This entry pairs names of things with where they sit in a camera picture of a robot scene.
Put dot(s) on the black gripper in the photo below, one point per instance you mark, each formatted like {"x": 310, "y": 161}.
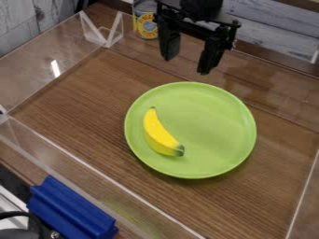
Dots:
{"x": 200, "y": 17}

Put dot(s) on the yellow toy banana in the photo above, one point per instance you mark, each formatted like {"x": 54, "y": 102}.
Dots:
{"x": 158, "y": 137}

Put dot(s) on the green round plate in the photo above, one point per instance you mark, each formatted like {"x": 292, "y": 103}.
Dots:
{"x": 208, "y": 119}

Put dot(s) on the yellow labelled tin can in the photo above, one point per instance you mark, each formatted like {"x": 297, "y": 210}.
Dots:
{"x": 144, "y": 13}

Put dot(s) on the blue plastic clamp block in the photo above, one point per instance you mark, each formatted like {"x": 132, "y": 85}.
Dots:
{"x": 69, "y": 212}

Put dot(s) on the clear acrylic enclosure wall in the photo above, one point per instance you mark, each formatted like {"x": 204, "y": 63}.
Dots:
{"x": 34, "y": 158}

